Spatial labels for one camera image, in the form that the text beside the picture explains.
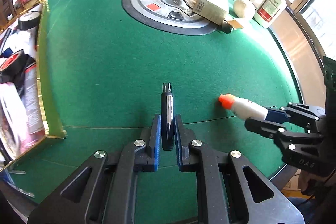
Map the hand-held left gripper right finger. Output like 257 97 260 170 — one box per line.
175 114 305 224

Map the black tape roll red core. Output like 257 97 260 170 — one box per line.
0 49 25 83

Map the grey red printed box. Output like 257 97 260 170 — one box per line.
24 61 45 135

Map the black pen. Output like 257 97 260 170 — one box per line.
161 82 175 151

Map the person's blue trouser leg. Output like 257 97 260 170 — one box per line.
286 196 336 224

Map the round grey table control panel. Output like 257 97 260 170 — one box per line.
121 0 219 36

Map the gold-trimmed white box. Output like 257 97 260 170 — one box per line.
0 0 67 169

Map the large white bottle red cap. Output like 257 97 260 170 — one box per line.
253 0 288 29

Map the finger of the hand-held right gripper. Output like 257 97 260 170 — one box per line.
265 102 326 125
245 118 324 159

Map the person's right hand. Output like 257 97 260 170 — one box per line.
298 173 326 195

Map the cream twine ball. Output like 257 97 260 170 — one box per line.
233 0 256 19

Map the white green carton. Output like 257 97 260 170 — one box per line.
193 0 229 25

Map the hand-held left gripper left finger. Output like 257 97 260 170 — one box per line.
28 114 161 224

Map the white glue bottle orange cap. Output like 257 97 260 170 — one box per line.
218 94 269 119

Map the metal framed window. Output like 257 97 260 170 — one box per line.
289 0 336 56

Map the small white brown box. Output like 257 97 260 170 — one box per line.
226 18 244 30

